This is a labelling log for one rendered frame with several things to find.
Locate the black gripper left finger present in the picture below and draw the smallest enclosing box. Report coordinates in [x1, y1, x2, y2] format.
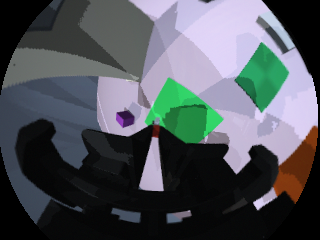
[81, 124, 153, 189]

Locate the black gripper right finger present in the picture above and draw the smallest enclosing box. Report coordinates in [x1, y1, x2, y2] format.
[159, 125, 229, 192]

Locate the purple cube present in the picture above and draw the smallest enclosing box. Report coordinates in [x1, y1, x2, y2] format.
[116, 111, 135, 128]

